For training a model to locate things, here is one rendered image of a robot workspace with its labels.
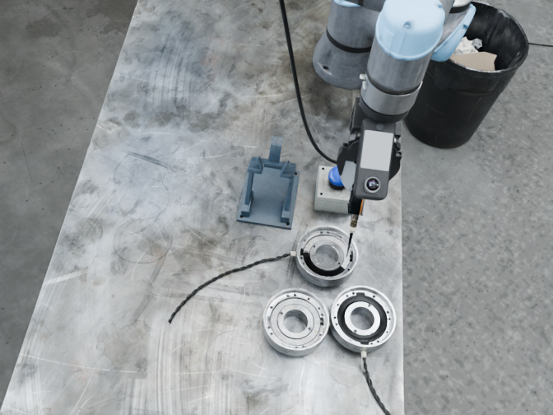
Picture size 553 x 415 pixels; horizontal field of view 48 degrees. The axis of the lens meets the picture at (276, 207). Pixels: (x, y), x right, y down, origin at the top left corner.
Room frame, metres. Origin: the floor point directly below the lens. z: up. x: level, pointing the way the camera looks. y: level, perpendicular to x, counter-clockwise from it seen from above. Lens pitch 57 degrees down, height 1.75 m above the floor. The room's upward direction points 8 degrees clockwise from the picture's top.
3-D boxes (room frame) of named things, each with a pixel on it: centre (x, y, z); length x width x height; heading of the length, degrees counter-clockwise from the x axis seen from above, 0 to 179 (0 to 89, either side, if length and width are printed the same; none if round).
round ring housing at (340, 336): (0.41, -0.16, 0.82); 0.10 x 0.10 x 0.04
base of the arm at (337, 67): (1.01, -0.11, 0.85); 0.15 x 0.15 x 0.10
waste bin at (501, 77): (1.61, -0.57, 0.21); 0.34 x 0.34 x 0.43
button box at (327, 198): (0.66, -0.10, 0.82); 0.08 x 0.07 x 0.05; 1
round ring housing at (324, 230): (0.51, -0.10, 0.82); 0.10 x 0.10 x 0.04
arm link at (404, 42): (0.61, -0.13, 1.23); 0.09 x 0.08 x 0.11; 164
